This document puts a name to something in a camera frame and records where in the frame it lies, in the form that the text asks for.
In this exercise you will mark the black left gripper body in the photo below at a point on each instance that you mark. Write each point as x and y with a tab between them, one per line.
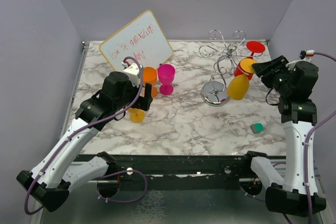
142	102

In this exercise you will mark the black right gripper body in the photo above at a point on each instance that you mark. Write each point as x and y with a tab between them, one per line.
274	74

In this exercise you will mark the orange plastic wine glass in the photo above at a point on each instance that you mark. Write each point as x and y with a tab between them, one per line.
150	76

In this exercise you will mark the magenta plastic wine glass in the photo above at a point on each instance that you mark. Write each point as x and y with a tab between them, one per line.
166	74

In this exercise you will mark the yellow wine glass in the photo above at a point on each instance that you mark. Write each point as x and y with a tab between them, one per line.
136	115
238	87

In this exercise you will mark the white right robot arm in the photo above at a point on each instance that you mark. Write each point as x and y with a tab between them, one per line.
296	192

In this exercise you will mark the red plastic wine glass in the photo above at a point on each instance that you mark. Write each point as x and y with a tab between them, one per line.
245	65

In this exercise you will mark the chrome wine glass rack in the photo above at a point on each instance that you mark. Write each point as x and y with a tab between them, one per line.
214	92

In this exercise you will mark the green grey eraser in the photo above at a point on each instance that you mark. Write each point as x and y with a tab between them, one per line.
257	128

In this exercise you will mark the yellow framed whiteboard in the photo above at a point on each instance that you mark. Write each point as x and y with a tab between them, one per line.
142	39

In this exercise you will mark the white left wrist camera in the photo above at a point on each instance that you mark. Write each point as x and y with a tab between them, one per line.
133	72

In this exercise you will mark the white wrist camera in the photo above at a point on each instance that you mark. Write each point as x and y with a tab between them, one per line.
133	72
304	56

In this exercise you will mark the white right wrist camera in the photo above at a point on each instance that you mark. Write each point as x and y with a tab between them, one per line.
304	56

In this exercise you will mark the black front mounting rail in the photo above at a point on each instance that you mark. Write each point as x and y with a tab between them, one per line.
189	172

